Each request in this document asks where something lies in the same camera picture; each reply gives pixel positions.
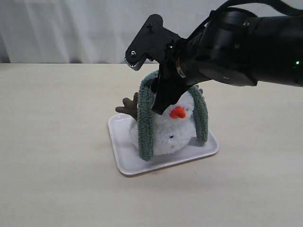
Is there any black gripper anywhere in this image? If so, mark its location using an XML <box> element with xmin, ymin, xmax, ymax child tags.
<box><xmin>151</xmin><ymin>37</ymin><xmax>213</xmax><ymax>115</ymax></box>

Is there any green knitted scarf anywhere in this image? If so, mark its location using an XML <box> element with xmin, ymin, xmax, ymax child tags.
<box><xmin>130</xmin><ymin>71</ymin><xmax>199</xmax><ymax>161</ymax></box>

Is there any white plush snowman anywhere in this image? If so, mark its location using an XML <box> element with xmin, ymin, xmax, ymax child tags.
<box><xmin>115</xmin><ymin>89</ymin><xmax>205</xmax><ymax>156</ymax></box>

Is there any white rectangular tray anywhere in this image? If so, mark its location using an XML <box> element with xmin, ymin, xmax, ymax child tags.
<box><xmin>107</xmin><ymin>114</ymin><xmax>220</xmax><ymax>177</ymax></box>

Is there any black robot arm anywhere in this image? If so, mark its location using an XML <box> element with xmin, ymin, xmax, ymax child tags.
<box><xmin>152</xmin><ymin>8</ymin><xmax>303</xmax><ymax>115</ymax></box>

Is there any white backdrop curtain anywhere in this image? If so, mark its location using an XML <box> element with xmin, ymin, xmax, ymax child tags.
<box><xmin>0</xmin><ymin>0</ymin><xmax>223</xmax><ymax>63</ymax></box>

